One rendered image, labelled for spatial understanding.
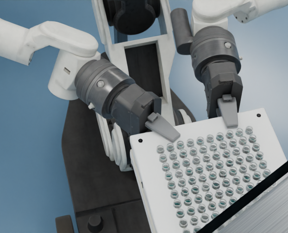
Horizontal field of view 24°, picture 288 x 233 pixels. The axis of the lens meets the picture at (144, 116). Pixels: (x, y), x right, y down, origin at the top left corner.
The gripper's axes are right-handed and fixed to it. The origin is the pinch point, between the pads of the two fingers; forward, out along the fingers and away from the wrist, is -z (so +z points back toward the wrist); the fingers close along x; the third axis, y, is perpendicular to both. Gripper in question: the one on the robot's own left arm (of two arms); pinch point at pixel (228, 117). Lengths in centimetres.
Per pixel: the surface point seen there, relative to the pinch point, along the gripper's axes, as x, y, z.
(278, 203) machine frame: -60, 12, -49
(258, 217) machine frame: -60, 13, -50
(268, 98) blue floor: 102, -39, 79
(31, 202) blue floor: 102, 49, 45
